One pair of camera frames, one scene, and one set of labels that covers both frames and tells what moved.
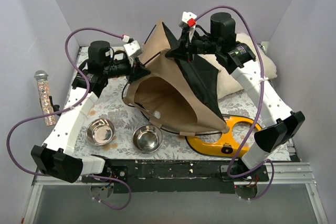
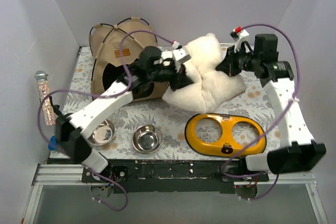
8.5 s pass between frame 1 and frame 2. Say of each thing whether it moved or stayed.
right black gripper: moved
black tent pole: moved
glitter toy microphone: stayed
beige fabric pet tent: moved
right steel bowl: stayed
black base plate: stayed
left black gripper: moved
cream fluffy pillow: moved
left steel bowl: stayed
